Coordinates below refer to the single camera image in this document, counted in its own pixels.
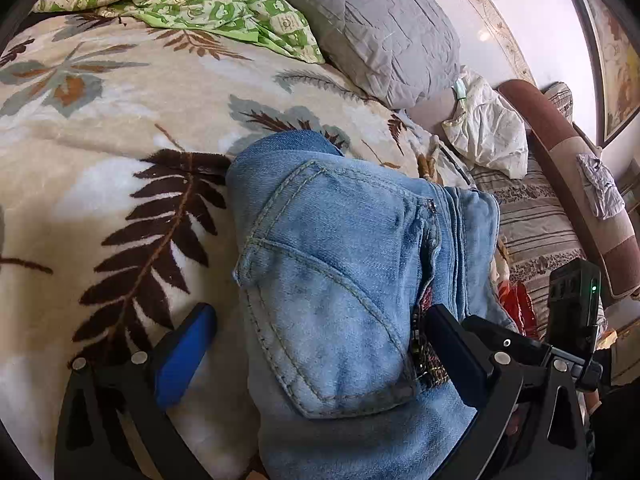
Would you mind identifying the blue denim jeans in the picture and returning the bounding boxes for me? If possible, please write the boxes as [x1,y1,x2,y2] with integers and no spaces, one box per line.
[227,131,511,479]

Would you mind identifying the red plastic packet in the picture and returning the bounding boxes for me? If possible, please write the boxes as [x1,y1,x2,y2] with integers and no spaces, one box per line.
[498,281,539,340]

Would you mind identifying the brown striped bedsheet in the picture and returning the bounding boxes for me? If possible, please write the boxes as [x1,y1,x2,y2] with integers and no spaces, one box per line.
[472,157,585,339]

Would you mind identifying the grey crumpled rag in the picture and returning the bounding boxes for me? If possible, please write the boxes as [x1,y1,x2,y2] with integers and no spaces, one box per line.
[576,153,625,220]

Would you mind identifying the cream crumpled cloth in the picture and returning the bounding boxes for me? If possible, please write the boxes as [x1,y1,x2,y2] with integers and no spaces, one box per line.
[442,65,528,180]

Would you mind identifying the beige leaf-print fleece blanket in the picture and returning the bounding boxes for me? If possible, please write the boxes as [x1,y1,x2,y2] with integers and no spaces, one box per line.
[1,14,463,479]

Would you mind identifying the grey quilted pillow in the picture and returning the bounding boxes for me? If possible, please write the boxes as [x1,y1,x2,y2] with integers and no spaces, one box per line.
[286,0,460,110]

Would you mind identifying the framed wall picture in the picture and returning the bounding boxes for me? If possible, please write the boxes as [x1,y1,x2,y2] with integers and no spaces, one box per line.
[572,0,639,148]

